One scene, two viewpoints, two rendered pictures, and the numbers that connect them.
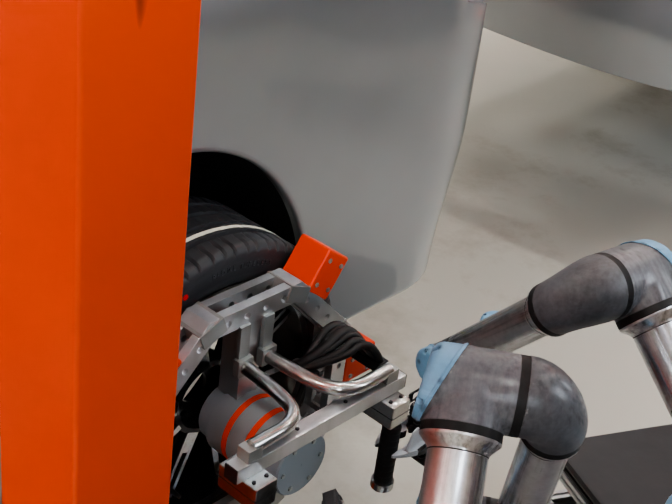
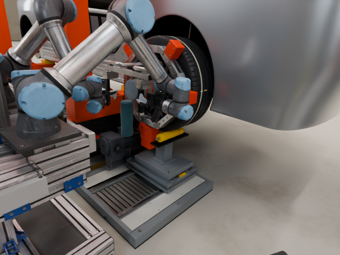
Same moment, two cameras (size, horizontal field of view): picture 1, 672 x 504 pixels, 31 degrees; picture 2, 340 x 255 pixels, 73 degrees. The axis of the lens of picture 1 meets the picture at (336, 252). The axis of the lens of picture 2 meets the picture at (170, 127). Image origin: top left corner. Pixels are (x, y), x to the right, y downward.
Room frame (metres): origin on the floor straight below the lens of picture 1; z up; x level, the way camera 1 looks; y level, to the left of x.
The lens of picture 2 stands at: (2.01, -1.40, 1.19)
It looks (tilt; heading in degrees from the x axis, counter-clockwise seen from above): 22 degrees down; 92
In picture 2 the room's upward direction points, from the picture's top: 4 degrees clockwise
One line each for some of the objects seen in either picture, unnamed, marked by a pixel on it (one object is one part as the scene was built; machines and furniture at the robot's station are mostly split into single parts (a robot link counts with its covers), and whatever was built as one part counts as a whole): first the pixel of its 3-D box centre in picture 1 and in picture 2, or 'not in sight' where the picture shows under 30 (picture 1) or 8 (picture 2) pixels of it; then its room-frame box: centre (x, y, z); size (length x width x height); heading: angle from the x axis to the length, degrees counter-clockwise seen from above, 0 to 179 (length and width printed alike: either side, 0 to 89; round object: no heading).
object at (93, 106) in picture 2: not in sight; (95, 104); (1.55, -0.23, 0.81); 0.11 x 0.08 x 0.09; 96
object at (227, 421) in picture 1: (261, 435); (143, 88); (1.76, 0.09, 0.85); 0.21 x 0.14 x 0.14; 51
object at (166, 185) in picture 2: not in sight; (161, 166); (1.89, 0.29, 0.13); 0.50 x 0.36 x 0.10; 141
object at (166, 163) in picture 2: not in sight; (164, 148); (1.91, 0.28, 0.32); 0.40 x 0.30 x 0.28; 141
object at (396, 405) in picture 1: (382, 402); (145, 83); (1.80, -0.12, 0.93); 0.09 x 0.05 x 0.05; 51
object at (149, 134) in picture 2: not in sight; (153, 134); (1.83, 0.18, 0.48); 0.16 x 0.12 x 0.17; 51
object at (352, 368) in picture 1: (346, 354); (187, 96); (2.05, -0.05, 0.85); 0.09 x 0.08 x 0.07; 141
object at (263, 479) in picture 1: (247, 481); (110, 73); (1.54, 0.09, 0.93); 0.09 x 0.05 x 0.05; 51
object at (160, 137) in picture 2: not in sight; (170, 134); (1.96, 0.15, 0.51); 0.29 x 0.06 x 0.06; 51
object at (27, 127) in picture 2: not in sight; (37, 118); (1.48, -0.62, 0.87); 0.15 x 0.15 x 0.10
